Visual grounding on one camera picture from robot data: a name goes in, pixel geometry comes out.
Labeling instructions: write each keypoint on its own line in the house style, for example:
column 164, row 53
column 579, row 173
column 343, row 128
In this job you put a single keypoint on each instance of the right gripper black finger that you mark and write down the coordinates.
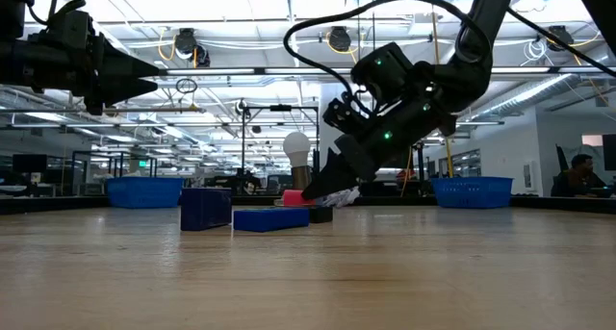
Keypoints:
column 349, row 169
column 320, row 178

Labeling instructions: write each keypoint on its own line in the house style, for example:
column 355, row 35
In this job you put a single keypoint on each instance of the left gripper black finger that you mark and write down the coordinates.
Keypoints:
column 122, row 90
column 122, row 65

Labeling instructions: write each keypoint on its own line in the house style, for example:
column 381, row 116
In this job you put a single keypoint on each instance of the pink dual USB charger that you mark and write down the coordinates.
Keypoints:
column 296, row 198

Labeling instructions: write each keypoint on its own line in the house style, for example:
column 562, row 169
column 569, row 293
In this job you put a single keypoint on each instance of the black charger block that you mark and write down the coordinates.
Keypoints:
column 321, row 214

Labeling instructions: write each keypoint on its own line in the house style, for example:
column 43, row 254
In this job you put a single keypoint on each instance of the bright blue charger block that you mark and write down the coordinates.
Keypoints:
column 271, row 220

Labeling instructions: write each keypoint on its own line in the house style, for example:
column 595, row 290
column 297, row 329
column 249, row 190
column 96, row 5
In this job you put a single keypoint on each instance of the dark navy narrow charger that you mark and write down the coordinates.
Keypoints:
column 206, row 209

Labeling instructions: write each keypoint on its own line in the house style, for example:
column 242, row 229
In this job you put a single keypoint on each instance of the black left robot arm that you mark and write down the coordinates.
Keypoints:
column 14, row 60

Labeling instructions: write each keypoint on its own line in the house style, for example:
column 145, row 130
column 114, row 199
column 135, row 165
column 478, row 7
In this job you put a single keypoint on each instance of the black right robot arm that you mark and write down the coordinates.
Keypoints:
column 486, row 12

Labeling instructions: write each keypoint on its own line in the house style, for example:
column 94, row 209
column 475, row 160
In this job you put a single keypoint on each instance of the bulb lamp with wooden base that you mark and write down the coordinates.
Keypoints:
column 297, row 149

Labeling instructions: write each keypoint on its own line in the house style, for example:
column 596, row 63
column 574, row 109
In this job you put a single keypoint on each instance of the blue plastic bin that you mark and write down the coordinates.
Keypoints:
column 144, row 193
column 471, row 193

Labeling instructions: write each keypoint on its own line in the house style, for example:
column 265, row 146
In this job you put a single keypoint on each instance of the small dark monitor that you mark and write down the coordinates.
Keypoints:
column 29, row 162

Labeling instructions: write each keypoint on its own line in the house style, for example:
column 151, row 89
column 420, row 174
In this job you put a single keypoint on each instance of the person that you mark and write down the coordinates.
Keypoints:
column 577, row 178

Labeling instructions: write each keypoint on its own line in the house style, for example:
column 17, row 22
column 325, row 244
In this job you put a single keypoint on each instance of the black background rig frame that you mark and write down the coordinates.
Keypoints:
column 279, row 108

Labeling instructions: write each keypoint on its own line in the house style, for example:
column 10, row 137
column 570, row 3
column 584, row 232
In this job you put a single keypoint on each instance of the dark wall screen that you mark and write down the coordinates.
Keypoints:
column 610, row 152

